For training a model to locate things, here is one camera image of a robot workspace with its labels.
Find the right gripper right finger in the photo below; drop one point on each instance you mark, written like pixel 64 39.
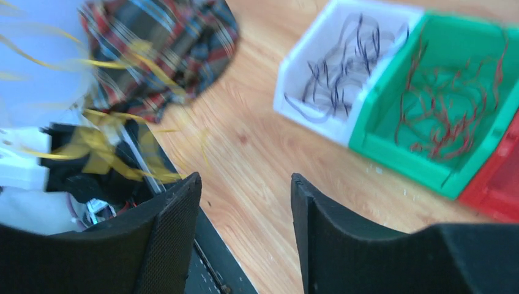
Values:
pixel 341 251

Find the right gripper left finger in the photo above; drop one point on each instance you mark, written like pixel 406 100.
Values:
pixel 146 249

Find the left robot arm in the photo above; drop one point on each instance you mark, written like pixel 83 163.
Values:
pixel 63 177

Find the red plastic bin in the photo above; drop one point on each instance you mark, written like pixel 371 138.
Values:
pixel 493 191

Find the white plastic bin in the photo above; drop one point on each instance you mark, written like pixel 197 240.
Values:
pixel 323 82

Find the green plastic bin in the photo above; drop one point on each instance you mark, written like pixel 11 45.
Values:
pixel 443 103

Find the plaid flannel shirt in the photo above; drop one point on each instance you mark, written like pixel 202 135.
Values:
pixel 154 53

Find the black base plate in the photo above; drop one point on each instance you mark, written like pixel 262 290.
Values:
pixel 215 251

